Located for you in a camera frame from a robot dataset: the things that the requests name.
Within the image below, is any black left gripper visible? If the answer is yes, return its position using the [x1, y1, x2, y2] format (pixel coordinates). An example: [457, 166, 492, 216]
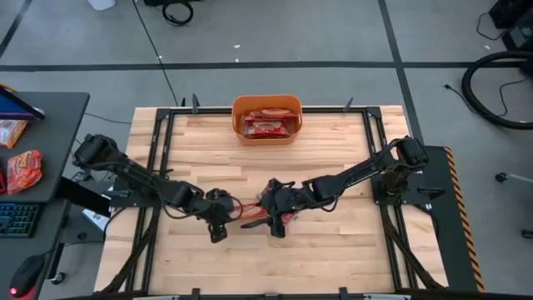
[203, 187, 247, 226]

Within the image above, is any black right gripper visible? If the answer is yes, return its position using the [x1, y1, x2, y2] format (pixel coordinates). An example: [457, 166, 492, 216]
[240, 178, 295, 230]

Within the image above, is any red popcorn bag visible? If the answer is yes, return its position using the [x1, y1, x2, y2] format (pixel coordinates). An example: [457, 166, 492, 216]
[248, 107, 299, 121]
[242, 124, 291, 139]
[237, 184, 300, 228]
[242, 116, 297, 129]

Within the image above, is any orange plastic basket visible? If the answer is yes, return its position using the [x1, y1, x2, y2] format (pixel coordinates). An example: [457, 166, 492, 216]
[231, 94, 304, 147]

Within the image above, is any white paper sheet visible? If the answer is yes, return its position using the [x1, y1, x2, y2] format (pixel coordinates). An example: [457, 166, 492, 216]
[80, 207, 111, 233]

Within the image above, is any black box under desk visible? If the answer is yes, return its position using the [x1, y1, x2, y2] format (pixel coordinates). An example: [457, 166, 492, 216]
[55, 176, 112, 218]

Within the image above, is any black platform with hazard stripe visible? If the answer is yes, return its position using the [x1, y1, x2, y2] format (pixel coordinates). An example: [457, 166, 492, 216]
[416, 145, 486, 293]

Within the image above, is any black desk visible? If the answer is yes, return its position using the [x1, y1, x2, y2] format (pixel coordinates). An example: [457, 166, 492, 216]
[0, 91, 91, 300]

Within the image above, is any orange snack bag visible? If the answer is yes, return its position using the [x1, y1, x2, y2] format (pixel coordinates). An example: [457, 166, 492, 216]
[6, 149, 44, 197]

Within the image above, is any black keyboard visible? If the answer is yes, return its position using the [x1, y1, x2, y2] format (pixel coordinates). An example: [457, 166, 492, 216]
[0, 201, 43, 239]

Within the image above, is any black computer mouse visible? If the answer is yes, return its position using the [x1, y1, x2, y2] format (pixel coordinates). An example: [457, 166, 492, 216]
[8, 254, 47, 299]

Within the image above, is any tan snack bag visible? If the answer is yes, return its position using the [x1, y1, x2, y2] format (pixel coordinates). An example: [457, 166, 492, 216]
[0, 118, 29, 150]

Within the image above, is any dark tilted monitor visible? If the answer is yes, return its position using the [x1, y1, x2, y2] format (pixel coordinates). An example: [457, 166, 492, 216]
[0, 84, 47, 123]

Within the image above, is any white bucket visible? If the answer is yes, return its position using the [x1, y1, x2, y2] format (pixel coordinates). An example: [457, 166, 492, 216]
[86, 0, 117, 12]

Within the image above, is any chair leg with caster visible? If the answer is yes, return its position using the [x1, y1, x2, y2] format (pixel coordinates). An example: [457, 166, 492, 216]
[494, 171, 533, 185]

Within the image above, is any black equipment case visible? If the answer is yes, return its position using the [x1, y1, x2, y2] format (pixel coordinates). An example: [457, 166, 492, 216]
[488, 0, 533, 52]

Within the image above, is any black aluminium table frame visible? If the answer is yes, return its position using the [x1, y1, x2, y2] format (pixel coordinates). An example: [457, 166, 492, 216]
[99, 106, 447, 300]

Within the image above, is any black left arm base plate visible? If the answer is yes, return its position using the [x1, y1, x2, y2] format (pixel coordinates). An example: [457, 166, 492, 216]
[108, 176, 164, 209]

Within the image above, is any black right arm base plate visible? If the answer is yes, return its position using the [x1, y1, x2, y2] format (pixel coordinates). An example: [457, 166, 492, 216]
[371, 172, 447, 207]

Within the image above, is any long black floor cable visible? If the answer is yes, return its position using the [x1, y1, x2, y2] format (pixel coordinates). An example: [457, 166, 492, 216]
[132, 0, 181, 108]

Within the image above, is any coiled black cable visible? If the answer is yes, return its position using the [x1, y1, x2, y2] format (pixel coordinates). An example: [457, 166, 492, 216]
[161, 0, 195, 28]

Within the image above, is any thick black hose loop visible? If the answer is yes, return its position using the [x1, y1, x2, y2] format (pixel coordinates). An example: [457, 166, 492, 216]
[461, 50, 533, 131]

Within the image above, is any thin black power cable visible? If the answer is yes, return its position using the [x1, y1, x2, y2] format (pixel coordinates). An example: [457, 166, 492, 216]
[442, 77, 533, 118]

